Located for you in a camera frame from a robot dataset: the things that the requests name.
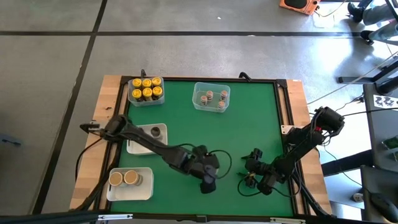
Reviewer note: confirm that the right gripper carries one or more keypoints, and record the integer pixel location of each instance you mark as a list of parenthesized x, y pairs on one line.
[(264, 170)]

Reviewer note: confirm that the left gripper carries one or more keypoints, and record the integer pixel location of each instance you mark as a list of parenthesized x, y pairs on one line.
[(202, 165)]

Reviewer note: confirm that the small cork lid spice jar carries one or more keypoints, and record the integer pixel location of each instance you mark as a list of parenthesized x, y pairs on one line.
[(224, 94), (221, 104), (203, 99), (210, 95)]

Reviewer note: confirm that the black lid spice jar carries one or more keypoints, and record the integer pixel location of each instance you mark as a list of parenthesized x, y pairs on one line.
[(155, 131)]

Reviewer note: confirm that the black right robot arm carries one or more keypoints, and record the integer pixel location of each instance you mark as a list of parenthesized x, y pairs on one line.
[(298, 146)]

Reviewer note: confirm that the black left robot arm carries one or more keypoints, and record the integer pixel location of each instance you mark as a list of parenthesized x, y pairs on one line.
[(149, 143)]

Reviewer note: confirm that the green table mat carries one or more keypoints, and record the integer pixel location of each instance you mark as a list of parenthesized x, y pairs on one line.
[(242, 124)]

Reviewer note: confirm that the white mounting plate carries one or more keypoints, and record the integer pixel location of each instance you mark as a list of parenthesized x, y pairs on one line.
[(286, 128)]

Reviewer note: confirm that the white plastic bin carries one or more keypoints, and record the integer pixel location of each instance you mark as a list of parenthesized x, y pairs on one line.
[(130, 194), (138, 150)]

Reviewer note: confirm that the clear plastic bin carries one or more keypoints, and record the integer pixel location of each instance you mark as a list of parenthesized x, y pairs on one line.
[(161, 101), (214, 85)]

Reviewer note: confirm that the black desk foot bar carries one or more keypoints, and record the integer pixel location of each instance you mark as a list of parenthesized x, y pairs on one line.
[(357, 80), (345, 165)]

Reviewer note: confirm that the black table clamp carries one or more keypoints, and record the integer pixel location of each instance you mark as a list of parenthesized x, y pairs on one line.
[(143, 72), (245, 75), (90, 127)]

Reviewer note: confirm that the small white floor object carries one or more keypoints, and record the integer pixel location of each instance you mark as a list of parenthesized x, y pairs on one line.
[(358, 197)]

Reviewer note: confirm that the dark grey desk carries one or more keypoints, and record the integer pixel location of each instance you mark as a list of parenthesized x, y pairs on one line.
[(373, 180), (379, 130)]

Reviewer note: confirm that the black computer mouse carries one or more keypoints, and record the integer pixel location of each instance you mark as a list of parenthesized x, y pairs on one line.
[(384, 207)]

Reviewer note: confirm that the small green desk item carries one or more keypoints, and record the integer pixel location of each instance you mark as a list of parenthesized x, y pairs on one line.
[(392, 144)]

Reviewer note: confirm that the white paper with black marks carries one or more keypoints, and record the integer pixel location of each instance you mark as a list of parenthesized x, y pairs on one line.
[(385, 101)]

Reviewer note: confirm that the orange box with black disc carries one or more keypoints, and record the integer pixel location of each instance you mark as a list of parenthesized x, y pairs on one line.
[(311, 8)]

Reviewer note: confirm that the person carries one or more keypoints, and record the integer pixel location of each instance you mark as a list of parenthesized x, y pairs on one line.
[(376, 15)]

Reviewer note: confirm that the silver metal bracket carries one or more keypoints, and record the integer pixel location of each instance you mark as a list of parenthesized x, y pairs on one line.
[(115, 216), (287, 221)]

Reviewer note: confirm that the black table frame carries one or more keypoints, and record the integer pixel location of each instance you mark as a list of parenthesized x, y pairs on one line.
[(177, 79)]

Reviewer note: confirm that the black frame beam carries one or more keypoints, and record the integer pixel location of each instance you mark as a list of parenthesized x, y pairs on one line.
[(46, 217)]

